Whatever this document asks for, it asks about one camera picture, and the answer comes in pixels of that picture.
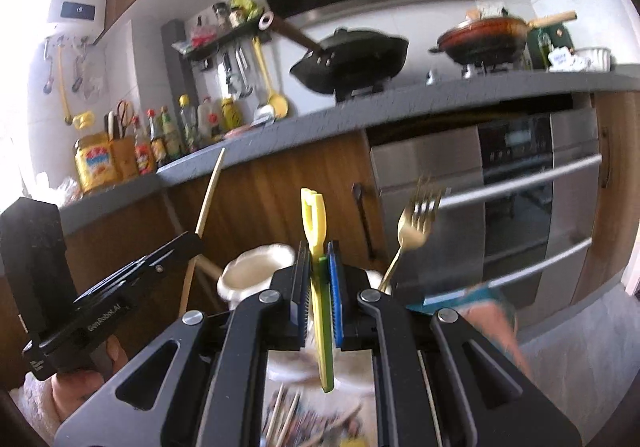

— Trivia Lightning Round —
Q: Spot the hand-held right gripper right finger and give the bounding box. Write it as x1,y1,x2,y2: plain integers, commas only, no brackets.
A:
327,241,583,447

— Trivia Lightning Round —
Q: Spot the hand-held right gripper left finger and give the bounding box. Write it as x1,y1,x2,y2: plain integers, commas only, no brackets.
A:
54,241,312,447

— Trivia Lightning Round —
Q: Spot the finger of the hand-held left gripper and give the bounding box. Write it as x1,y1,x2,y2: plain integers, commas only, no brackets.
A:
75,231,206,313

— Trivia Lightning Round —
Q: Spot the white ceramic utensil holder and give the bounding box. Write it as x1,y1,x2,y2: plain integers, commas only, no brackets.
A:
216,242,313,383
364,269,396,293

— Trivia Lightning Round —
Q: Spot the yellow green plastic fork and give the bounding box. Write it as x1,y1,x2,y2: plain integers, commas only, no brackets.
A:
300,187,337,393

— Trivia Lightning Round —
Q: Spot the wooden chopstick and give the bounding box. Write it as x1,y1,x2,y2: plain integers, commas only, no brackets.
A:
179,147,227,314
192,253,223,278

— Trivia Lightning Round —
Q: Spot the person's left forearm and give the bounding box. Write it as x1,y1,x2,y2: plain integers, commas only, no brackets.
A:
9,371,66,445

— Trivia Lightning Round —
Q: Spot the person's left hand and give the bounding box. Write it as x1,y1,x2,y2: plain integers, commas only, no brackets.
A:
52,334,128,428

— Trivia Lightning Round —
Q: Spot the clear plastic bag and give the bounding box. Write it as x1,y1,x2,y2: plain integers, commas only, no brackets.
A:
57,176,85,207

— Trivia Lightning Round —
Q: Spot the red cap sauce bottle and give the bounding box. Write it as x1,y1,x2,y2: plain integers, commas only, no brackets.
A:
146,108,169,168
131,114,157,174

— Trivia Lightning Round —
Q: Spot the wooden knife block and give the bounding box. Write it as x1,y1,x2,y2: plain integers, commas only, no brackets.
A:
106,111,142,179

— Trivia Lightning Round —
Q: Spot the yellow food jar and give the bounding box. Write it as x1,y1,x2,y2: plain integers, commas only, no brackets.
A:
74,133,123,194

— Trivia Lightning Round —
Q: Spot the pile of wooden chopsticks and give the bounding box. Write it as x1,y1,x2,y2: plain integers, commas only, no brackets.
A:
264,384,373,447

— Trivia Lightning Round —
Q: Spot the gold metal fork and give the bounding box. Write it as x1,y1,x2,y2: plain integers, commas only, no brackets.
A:
378,176,446,293

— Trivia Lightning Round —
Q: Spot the dark sauce bottle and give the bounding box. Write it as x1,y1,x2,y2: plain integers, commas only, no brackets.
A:
160,106,182,161

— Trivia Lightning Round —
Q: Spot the wooden base cabinet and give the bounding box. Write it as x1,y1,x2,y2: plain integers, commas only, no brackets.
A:
60,130,387,315

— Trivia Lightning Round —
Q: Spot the yellow cap oil bottle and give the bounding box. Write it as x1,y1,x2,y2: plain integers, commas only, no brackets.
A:
178,94,202,153

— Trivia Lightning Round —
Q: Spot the yellow squeeze bottle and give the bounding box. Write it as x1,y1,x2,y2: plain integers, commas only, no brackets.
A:
220,98,244,131

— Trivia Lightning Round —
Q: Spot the grey kitchen countertop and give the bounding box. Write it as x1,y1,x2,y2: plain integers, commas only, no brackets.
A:
57,72,640,235

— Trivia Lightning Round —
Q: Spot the stainless steel oven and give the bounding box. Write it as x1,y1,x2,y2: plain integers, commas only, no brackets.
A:
369,107,602,328

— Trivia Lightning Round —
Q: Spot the hanging metal utensil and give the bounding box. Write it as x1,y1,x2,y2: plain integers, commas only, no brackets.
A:
217,50,238,95

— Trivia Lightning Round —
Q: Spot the yellow hanging spatula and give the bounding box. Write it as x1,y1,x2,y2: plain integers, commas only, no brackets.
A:
251,36,291,119

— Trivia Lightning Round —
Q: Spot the red snack packet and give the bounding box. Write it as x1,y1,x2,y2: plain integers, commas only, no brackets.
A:
190,24,217,48

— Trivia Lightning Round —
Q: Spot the green snack packet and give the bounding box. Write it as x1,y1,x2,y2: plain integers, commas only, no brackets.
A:
231,0,265,23

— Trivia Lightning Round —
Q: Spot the red frying pan with lid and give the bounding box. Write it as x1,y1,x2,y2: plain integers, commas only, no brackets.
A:
429,10,577,70

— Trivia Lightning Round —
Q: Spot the green bottle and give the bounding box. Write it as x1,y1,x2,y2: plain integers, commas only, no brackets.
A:
530,24,574,70

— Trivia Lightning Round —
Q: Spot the white fluted ramekin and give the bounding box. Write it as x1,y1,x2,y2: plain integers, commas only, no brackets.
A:
574,46,614,73

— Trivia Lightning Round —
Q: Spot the black cabinet handle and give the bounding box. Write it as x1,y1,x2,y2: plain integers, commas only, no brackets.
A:
351,182,377,260

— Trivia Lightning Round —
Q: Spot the yellow wall hose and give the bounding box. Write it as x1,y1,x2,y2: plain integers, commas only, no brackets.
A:
56,41,97,129

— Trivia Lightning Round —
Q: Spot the black wall spice shelf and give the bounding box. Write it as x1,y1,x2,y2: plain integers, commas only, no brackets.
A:
171,20,273,64

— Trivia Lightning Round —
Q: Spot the black wok with wooden handle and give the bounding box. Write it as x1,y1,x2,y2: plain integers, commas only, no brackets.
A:
257,11,411,102

